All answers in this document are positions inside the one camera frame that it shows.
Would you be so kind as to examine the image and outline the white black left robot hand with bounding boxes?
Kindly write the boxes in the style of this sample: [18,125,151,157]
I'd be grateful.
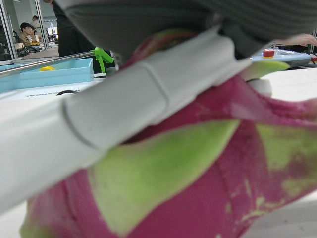
[0,0,317,216]

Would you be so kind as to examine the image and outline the magenta dragon fruit green scales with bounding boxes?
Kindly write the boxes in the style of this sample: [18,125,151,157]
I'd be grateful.
[19,28,317,238]

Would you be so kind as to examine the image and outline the metal reacher green claw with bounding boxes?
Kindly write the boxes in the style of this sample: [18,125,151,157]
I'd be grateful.
[0,46,115,75]

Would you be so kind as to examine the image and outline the light blue plastic bin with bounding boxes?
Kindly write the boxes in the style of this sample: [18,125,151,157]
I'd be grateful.
[0,58,95,95]

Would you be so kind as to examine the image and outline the standing person black clothes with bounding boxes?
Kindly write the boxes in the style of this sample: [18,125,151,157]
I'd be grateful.
[43,0,96,58]

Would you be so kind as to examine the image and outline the white cardboard box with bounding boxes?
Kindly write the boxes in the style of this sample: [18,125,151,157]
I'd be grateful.
[0,81,100,101]

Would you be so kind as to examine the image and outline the seated person beige jacket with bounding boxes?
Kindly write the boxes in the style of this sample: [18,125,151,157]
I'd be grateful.
[19,22,42,48]

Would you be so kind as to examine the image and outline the teach pendant red button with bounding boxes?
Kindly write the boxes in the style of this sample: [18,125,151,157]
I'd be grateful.
[250,48,314,70]

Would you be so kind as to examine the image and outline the bystander bare hand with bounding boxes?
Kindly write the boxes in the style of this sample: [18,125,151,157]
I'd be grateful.
[277,33,317,47]

